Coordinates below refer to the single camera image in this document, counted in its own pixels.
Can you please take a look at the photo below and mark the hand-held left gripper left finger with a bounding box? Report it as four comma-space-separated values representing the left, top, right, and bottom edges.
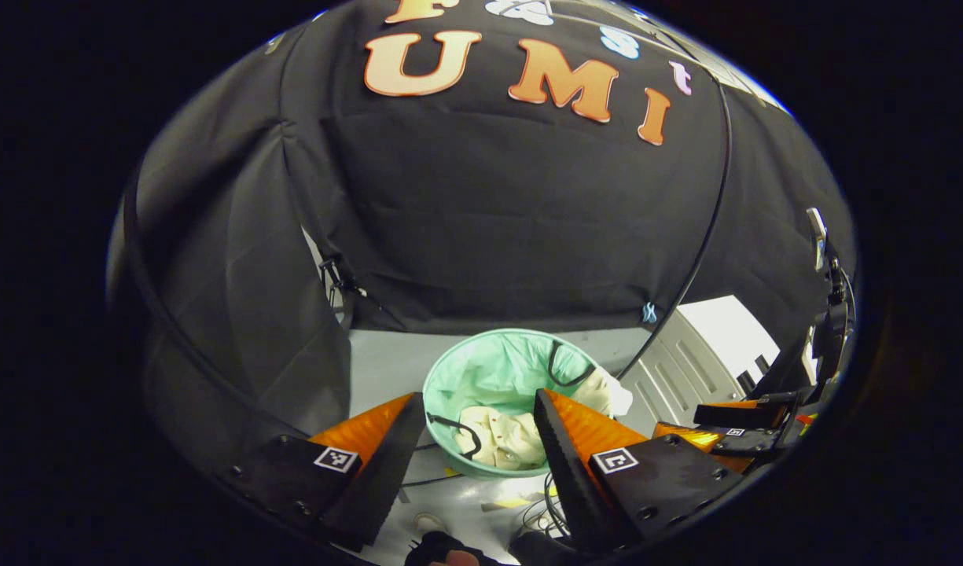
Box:
228, 391, 428, 553

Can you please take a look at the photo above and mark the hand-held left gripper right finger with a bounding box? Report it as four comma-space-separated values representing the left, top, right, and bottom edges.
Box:
533, 388, 745, 555

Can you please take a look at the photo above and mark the cream button jacket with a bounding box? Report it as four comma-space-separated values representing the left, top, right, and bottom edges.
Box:
454, 364, 634, 472

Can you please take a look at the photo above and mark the green laundry hamper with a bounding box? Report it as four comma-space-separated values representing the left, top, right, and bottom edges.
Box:
422, 328, 608, 480

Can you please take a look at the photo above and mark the black clamp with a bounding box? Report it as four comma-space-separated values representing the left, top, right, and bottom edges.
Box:
318, 253, 368, 303

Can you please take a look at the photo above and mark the black floor cable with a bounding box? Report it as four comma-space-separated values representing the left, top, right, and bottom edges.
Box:
519, 470, 574, 540

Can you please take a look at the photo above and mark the black clothes rail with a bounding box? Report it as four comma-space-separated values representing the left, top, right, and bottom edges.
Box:
122, 0, 773, 441

